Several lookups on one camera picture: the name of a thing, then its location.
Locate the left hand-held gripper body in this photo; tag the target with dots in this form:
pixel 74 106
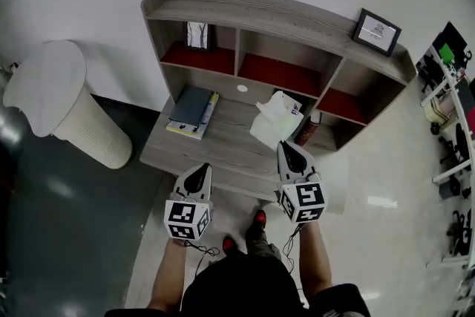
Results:
pixel 185 219

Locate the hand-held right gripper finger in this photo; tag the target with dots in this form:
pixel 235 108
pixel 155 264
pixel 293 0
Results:
pixel 310 169
pixel 281 167

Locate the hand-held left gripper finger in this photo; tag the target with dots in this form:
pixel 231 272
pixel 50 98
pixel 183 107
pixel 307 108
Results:
pixel 206 191
pixel 180 182

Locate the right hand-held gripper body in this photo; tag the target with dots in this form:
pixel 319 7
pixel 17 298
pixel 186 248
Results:
pixel 306 200

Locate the white tissues pack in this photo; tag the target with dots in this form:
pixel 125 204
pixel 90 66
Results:
pixel 272 122

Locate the grey wooden desk shelf unit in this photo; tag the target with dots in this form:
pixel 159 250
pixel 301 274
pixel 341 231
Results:
pixel 259 16

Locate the person's left forearm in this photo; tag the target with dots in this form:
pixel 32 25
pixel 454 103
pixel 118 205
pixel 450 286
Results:
pixel 168 271

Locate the person's right forearm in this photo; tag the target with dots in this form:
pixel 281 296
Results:
pixel 315 256

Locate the long white office desk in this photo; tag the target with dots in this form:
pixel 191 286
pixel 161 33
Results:
pixel 465 111

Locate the green plastic block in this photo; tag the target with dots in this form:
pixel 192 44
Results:
pixel 446 53

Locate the thick red book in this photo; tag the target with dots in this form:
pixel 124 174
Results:
pixel 307 131

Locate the person's right red shoe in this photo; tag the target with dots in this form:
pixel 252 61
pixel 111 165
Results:
pixel 260 217

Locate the person's red shoe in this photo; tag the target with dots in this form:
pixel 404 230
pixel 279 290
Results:
pixel 260 217
pixel 228 244

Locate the person's left red shoe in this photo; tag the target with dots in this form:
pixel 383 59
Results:
pixel 228 244

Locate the person's right trouser leg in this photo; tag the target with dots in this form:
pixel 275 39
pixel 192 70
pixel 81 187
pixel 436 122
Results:
pixel 261 243

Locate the stack of books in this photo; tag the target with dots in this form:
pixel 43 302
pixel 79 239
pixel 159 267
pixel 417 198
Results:
pixel 206 122

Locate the grey notebook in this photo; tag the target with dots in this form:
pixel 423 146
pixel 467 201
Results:
pixel 191 105

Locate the person's black shirt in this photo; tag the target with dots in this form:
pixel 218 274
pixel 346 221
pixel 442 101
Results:
pixel 241 289

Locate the dark grey trash bin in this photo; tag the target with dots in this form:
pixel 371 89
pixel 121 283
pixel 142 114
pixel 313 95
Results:
pixel 449 189

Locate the pale storage box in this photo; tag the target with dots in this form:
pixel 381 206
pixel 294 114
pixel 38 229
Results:
pixel 439 109

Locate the black office chair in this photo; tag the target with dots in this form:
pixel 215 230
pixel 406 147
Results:
pixel 460 234
pixel 428 72
pixel 460 143

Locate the black computer monitor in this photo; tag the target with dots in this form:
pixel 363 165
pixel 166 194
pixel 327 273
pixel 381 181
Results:
pixel 452 35

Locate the black frame with tree picture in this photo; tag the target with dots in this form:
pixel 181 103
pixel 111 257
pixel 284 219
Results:
pixel 197 35

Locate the black frame with line drawing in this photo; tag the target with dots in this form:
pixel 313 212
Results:
pixel 376 32

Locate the white ribbed pedestal table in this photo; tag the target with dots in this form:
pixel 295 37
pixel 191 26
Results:
pixel 44 85

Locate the black wall plug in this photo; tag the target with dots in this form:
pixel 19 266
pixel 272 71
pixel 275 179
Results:
pixel 13 67

